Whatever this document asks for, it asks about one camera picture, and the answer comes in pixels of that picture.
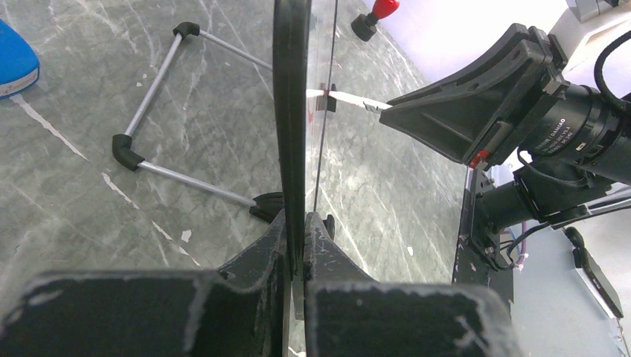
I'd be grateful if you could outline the red and white marker pen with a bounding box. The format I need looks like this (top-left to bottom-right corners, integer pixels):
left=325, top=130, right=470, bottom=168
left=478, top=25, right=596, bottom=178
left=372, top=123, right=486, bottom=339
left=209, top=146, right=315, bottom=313
left=306, top=89, right=392, bottom=114

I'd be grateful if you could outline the blue eraser on table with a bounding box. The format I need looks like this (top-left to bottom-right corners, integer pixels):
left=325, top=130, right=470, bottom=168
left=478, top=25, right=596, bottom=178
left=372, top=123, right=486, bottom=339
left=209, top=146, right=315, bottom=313
left=1, top=20, right=40, bottom=100

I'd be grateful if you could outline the red black stamp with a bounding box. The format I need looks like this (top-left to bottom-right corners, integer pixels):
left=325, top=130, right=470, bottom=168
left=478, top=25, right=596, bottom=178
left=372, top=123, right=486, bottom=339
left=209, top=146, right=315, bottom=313
left=350, top=0, right=400, bottom=42

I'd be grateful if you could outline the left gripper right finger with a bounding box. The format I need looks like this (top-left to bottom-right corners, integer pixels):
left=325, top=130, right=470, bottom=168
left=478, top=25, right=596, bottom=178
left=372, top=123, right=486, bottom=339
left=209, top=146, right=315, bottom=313
left=304, top=212, right=522, bottom=356

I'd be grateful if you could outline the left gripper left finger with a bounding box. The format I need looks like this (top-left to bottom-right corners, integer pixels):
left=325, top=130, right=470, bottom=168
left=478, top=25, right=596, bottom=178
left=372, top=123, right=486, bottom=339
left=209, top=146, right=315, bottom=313
left=1, top=213, right=289, bottom=356

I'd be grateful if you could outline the small whiteboard with black frame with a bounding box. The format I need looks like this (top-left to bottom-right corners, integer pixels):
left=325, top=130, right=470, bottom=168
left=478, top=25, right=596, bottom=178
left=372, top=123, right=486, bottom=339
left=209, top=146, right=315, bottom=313
left=112, top=0, right=341, bottom=277

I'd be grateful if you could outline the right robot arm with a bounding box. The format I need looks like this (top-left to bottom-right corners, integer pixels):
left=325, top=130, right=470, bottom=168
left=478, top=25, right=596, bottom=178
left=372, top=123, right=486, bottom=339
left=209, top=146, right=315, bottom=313
left=379, top=24, right=630, bottom=231

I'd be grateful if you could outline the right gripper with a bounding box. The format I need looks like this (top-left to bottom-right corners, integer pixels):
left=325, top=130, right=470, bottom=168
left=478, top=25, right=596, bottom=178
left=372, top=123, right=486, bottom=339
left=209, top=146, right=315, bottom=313
left=379, top=24, right=630, bottom=185

